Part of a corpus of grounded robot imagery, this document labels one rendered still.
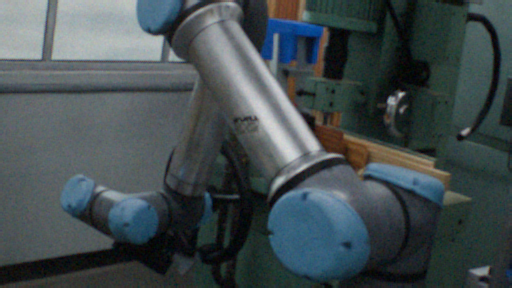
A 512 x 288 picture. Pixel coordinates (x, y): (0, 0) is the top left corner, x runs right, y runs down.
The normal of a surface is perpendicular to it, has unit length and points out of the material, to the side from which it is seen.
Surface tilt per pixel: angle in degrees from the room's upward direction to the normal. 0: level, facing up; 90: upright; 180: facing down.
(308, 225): 94
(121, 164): 90
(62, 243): 90
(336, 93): 90
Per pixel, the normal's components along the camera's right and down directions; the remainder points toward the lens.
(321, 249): -0.59, 0.14
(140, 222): 0.75, 0.13
